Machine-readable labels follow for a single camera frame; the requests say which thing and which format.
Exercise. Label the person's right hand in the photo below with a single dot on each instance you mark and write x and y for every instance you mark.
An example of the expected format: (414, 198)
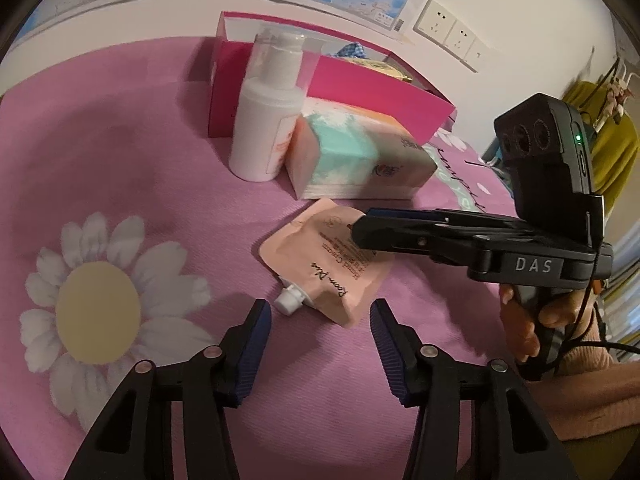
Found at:
(520, 335)

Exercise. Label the person's right forearm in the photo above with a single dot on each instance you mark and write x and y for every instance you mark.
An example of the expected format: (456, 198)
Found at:
(590, 390)

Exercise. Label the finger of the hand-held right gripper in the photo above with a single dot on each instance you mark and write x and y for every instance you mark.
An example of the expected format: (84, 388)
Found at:
(400, 212)
(400, 237)

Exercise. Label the pink spout pouch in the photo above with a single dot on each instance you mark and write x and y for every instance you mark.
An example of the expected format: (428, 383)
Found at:
(320, 260)

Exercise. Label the white wall switch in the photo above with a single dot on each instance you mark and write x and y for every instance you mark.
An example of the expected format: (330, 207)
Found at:
(477, 55)

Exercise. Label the small yellow box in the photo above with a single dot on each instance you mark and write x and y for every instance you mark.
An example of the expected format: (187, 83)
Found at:
(380, 66)

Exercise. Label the person's olive yellow clothing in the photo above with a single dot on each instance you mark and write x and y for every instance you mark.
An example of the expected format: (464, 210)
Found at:
(600, 457)

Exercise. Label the pink cardboard box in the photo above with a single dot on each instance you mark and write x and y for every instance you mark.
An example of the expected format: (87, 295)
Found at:
(380, 90)

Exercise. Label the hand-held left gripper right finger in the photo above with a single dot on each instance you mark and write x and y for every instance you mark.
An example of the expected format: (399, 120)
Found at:
(387, 355)

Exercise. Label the pastel tissue pack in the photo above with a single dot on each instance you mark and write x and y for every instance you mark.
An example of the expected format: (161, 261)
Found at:
(350, 160)

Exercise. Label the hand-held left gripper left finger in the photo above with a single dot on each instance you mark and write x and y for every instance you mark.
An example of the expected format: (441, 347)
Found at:
(252, 355)

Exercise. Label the white wall socket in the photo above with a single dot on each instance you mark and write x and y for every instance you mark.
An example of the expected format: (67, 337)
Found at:
(434, 21)
(461, 39)

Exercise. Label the white pump bottle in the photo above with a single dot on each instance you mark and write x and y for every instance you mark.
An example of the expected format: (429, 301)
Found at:
(260, 135)

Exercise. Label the pink floral bed sheet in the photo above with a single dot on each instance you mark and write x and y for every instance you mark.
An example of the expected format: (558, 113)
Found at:
(125, 170)

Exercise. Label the blue gingham scrunchie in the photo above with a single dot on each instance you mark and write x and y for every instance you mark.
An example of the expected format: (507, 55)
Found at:
(350, 50)

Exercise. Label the olive yellow hanging garment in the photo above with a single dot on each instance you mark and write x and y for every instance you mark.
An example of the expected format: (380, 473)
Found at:
(620, 150)

